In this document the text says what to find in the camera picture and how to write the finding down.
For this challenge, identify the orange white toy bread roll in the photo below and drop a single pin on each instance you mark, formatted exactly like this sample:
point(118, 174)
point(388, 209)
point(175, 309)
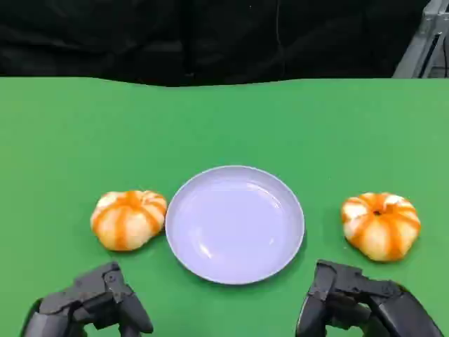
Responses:
point(128, 221)
point(381, 228)

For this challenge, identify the black backdrop curtain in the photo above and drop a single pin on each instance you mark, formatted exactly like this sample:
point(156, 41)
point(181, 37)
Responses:
point(140, 35)

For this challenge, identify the lilac plate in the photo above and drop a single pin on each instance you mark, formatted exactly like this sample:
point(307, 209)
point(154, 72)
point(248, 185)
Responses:
point(234, 224)

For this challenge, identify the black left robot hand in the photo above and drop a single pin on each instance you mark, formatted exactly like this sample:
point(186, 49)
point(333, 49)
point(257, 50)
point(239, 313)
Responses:
point(87, 302)

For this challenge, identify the grey aluminium frame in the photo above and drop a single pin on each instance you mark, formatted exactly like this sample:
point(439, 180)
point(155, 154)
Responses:
point(426, 42)

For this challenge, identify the green table cloth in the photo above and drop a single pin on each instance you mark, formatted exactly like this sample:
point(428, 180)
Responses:
point(224, 123)

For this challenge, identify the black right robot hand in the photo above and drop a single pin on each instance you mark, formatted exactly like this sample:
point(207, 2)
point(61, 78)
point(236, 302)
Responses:
point(350, 295)

